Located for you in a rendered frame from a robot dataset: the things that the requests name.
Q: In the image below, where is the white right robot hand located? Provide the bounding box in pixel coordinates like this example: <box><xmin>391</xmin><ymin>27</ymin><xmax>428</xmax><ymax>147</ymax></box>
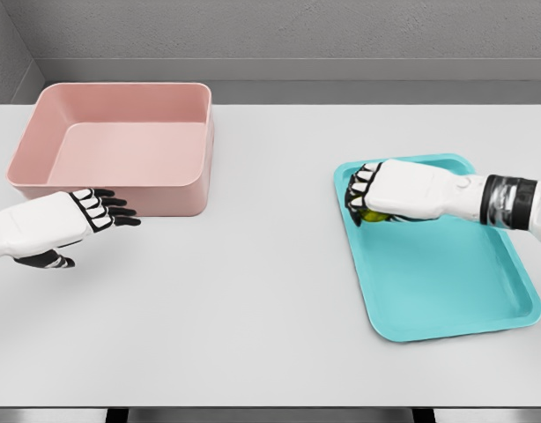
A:
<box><xmin>344</xmin><ymin>159</ymin><xmax>453</xmax><ymax>227</ymax></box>

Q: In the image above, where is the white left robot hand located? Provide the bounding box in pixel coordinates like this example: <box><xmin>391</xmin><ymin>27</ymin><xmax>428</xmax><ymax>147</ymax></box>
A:
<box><xmin>5</xmin><ymin>188</ymin><xmax>142</xmax><ymax>270</ymax></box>

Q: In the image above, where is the yellow-green tennis ball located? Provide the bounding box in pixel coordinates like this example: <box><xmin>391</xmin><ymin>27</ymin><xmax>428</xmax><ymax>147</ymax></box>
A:
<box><xmin>359</xmin><ymin>208</ymin><xmax>389</xmax><ymax>224</ymax></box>

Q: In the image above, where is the blue plastic tray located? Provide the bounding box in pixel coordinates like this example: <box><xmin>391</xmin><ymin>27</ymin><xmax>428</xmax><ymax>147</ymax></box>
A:
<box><xmin>333</xmin><ymin>152</ymin><xmax>541</xmax><ymax>344</ymax></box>

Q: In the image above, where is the pink plastic basket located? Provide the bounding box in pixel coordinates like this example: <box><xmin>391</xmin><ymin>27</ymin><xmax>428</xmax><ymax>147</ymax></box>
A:
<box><xmin>5</xmin><ymin>81</ymin><xmax>216</xmax><ymax>218</ymax></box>

